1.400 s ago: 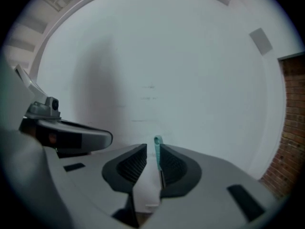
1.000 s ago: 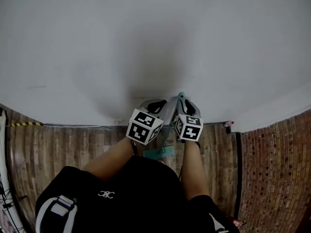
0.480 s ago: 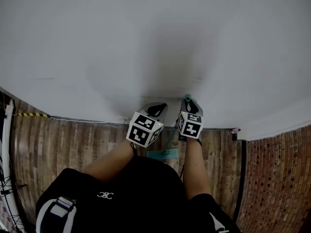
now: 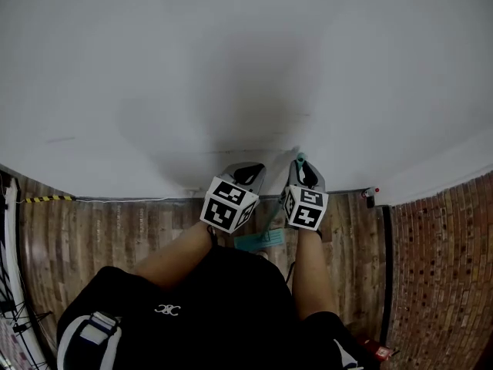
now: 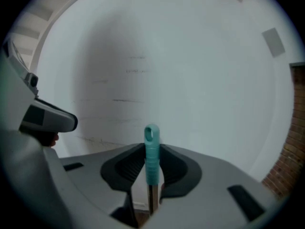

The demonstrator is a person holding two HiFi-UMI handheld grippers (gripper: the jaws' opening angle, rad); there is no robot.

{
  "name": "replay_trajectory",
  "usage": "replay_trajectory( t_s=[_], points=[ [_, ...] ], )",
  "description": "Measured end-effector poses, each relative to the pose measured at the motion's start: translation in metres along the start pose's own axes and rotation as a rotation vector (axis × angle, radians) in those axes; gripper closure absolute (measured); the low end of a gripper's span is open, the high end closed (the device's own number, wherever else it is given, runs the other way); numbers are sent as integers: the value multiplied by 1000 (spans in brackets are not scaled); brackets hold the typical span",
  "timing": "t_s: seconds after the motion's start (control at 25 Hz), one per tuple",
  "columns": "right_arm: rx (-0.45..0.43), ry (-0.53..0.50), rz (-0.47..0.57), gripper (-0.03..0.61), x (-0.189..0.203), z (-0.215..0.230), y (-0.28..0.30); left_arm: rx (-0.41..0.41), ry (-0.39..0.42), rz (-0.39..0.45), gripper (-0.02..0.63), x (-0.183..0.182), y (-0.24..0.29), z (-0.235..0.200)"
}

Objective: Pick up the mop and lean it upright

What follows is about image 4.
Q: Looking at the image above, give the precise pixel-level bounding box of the white floor cable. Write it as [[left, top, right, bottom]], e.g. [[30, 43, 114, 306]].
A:
[[75, 195, 206, 204]]

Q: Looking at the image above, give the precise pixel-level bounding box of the person's black shirt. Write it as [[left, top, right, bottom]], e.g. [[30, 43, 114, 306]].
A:
[[56, 244, 381, 370]]

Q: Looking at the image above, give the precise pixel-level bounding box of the person's left forearm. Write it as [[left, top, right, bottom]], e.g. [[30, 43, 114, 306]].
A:
[[133, 220, 217, 289]]

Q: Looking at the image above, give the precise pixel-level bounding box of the yellow black hazard tape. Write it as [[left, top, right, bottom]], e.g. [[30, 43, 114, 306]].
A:
[[24, 194, 75, 204]]

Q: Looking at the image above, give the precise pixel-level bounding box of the white and blue strap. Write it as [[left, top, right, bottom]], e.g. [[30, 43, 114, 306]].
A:
[[56, 310, 123, 370]]

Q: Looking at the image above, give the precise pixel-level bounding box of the person's right forearm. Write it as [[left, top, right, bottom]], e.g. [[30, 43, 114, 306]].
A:
[[293, 227, 339, 322]]

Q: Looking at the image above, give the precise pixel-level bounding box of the red box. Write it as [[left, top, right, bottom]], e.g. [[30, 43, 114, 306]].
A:
[[361, 338, 401, 362]]

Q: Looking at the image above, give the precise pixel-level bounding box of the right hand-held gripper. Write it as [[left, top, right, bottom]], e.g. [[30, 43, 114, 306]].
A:
[[283, 159, 330, 232]]

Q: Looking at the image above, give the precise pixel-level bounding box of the white board frame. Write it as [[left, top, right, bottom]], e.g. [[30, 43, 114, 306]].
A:
[[0, 170, 53, 370]]

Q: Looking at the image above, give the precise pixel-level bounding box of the small red capped device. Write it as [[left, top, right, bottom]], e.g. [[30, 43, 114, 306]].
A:
[[361, 187, 381, 210]]

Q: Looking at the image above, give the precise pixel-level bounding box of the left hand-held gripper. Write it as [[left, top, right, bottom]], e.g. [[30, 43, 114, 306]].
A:
[[200, 163, 267, 235]]

